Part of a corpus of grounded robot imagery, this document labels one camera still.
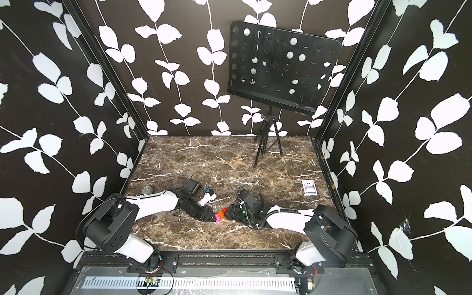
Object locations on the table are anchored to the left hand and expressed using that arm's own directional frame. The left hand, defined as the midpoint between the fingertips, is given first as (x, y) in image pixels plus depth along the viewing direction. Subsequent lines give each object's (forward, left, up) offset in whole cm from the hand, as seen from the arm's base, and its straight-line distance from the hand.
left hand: (213, 216), depth 85 cm
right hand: (-1, -6, +3) cm, 7 cm away
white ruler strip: (-26, -8, -1) cm, 28 cm away
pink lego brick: (-2, -3, +1) cm, 3 cm away
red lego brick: (+4, -5, -2) cm, 7 cm away
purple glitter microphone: (+14, +34, +2) cm, 37 cm away
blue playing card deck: (+13, -50, 0) cm, 52 cm away
